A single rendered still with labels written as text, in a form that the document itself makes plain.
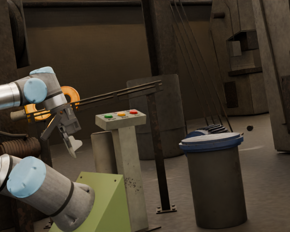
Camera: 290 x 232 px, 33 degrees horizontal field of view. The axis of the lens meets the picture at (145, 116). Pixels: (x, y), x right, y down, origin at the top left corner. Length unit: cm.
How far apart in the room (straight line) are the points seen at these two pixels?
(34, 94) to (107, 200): 45
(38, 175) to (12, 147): 111
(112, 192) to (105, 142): 82
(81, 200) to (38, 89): 42
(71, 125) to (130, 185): 64
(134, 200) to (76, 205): 75
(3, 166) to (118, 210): 46
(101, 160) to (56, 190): 84
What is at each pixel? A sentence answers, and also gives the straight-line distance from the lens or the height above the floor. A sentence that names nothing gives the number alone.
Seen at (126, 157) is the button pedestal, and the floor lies 39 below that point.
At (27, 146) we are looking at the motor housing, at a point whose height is 49.
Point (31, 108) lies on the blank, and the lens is 288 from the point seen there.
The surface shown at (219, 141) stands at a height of 42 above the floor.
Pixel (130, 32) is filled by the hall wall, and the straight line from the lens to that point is 1073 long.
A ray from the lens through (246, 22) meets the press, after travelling 1018.
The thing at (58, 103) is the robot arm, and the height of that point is 70.
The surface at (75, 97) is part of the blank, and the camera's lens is 282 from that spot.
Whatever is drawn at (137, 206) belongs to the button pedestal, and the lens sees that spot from 249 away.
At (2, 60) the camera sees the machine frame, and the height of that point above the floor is 102.
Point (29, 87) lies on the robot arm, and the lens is 173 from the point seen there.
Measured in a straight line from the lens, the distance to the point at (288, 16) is 418.
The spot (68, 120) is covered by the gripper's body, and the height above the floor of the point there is 62.
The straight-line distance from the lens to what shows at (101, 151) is 253.
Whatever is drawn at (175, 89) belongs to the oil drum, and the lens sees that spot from 521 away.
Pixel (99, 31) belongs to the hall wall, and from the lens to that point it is 1035.
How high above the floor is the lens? 67
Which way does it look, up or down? 2 degrees down
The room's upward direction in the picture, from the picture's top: 8 degrees counter-clockwise
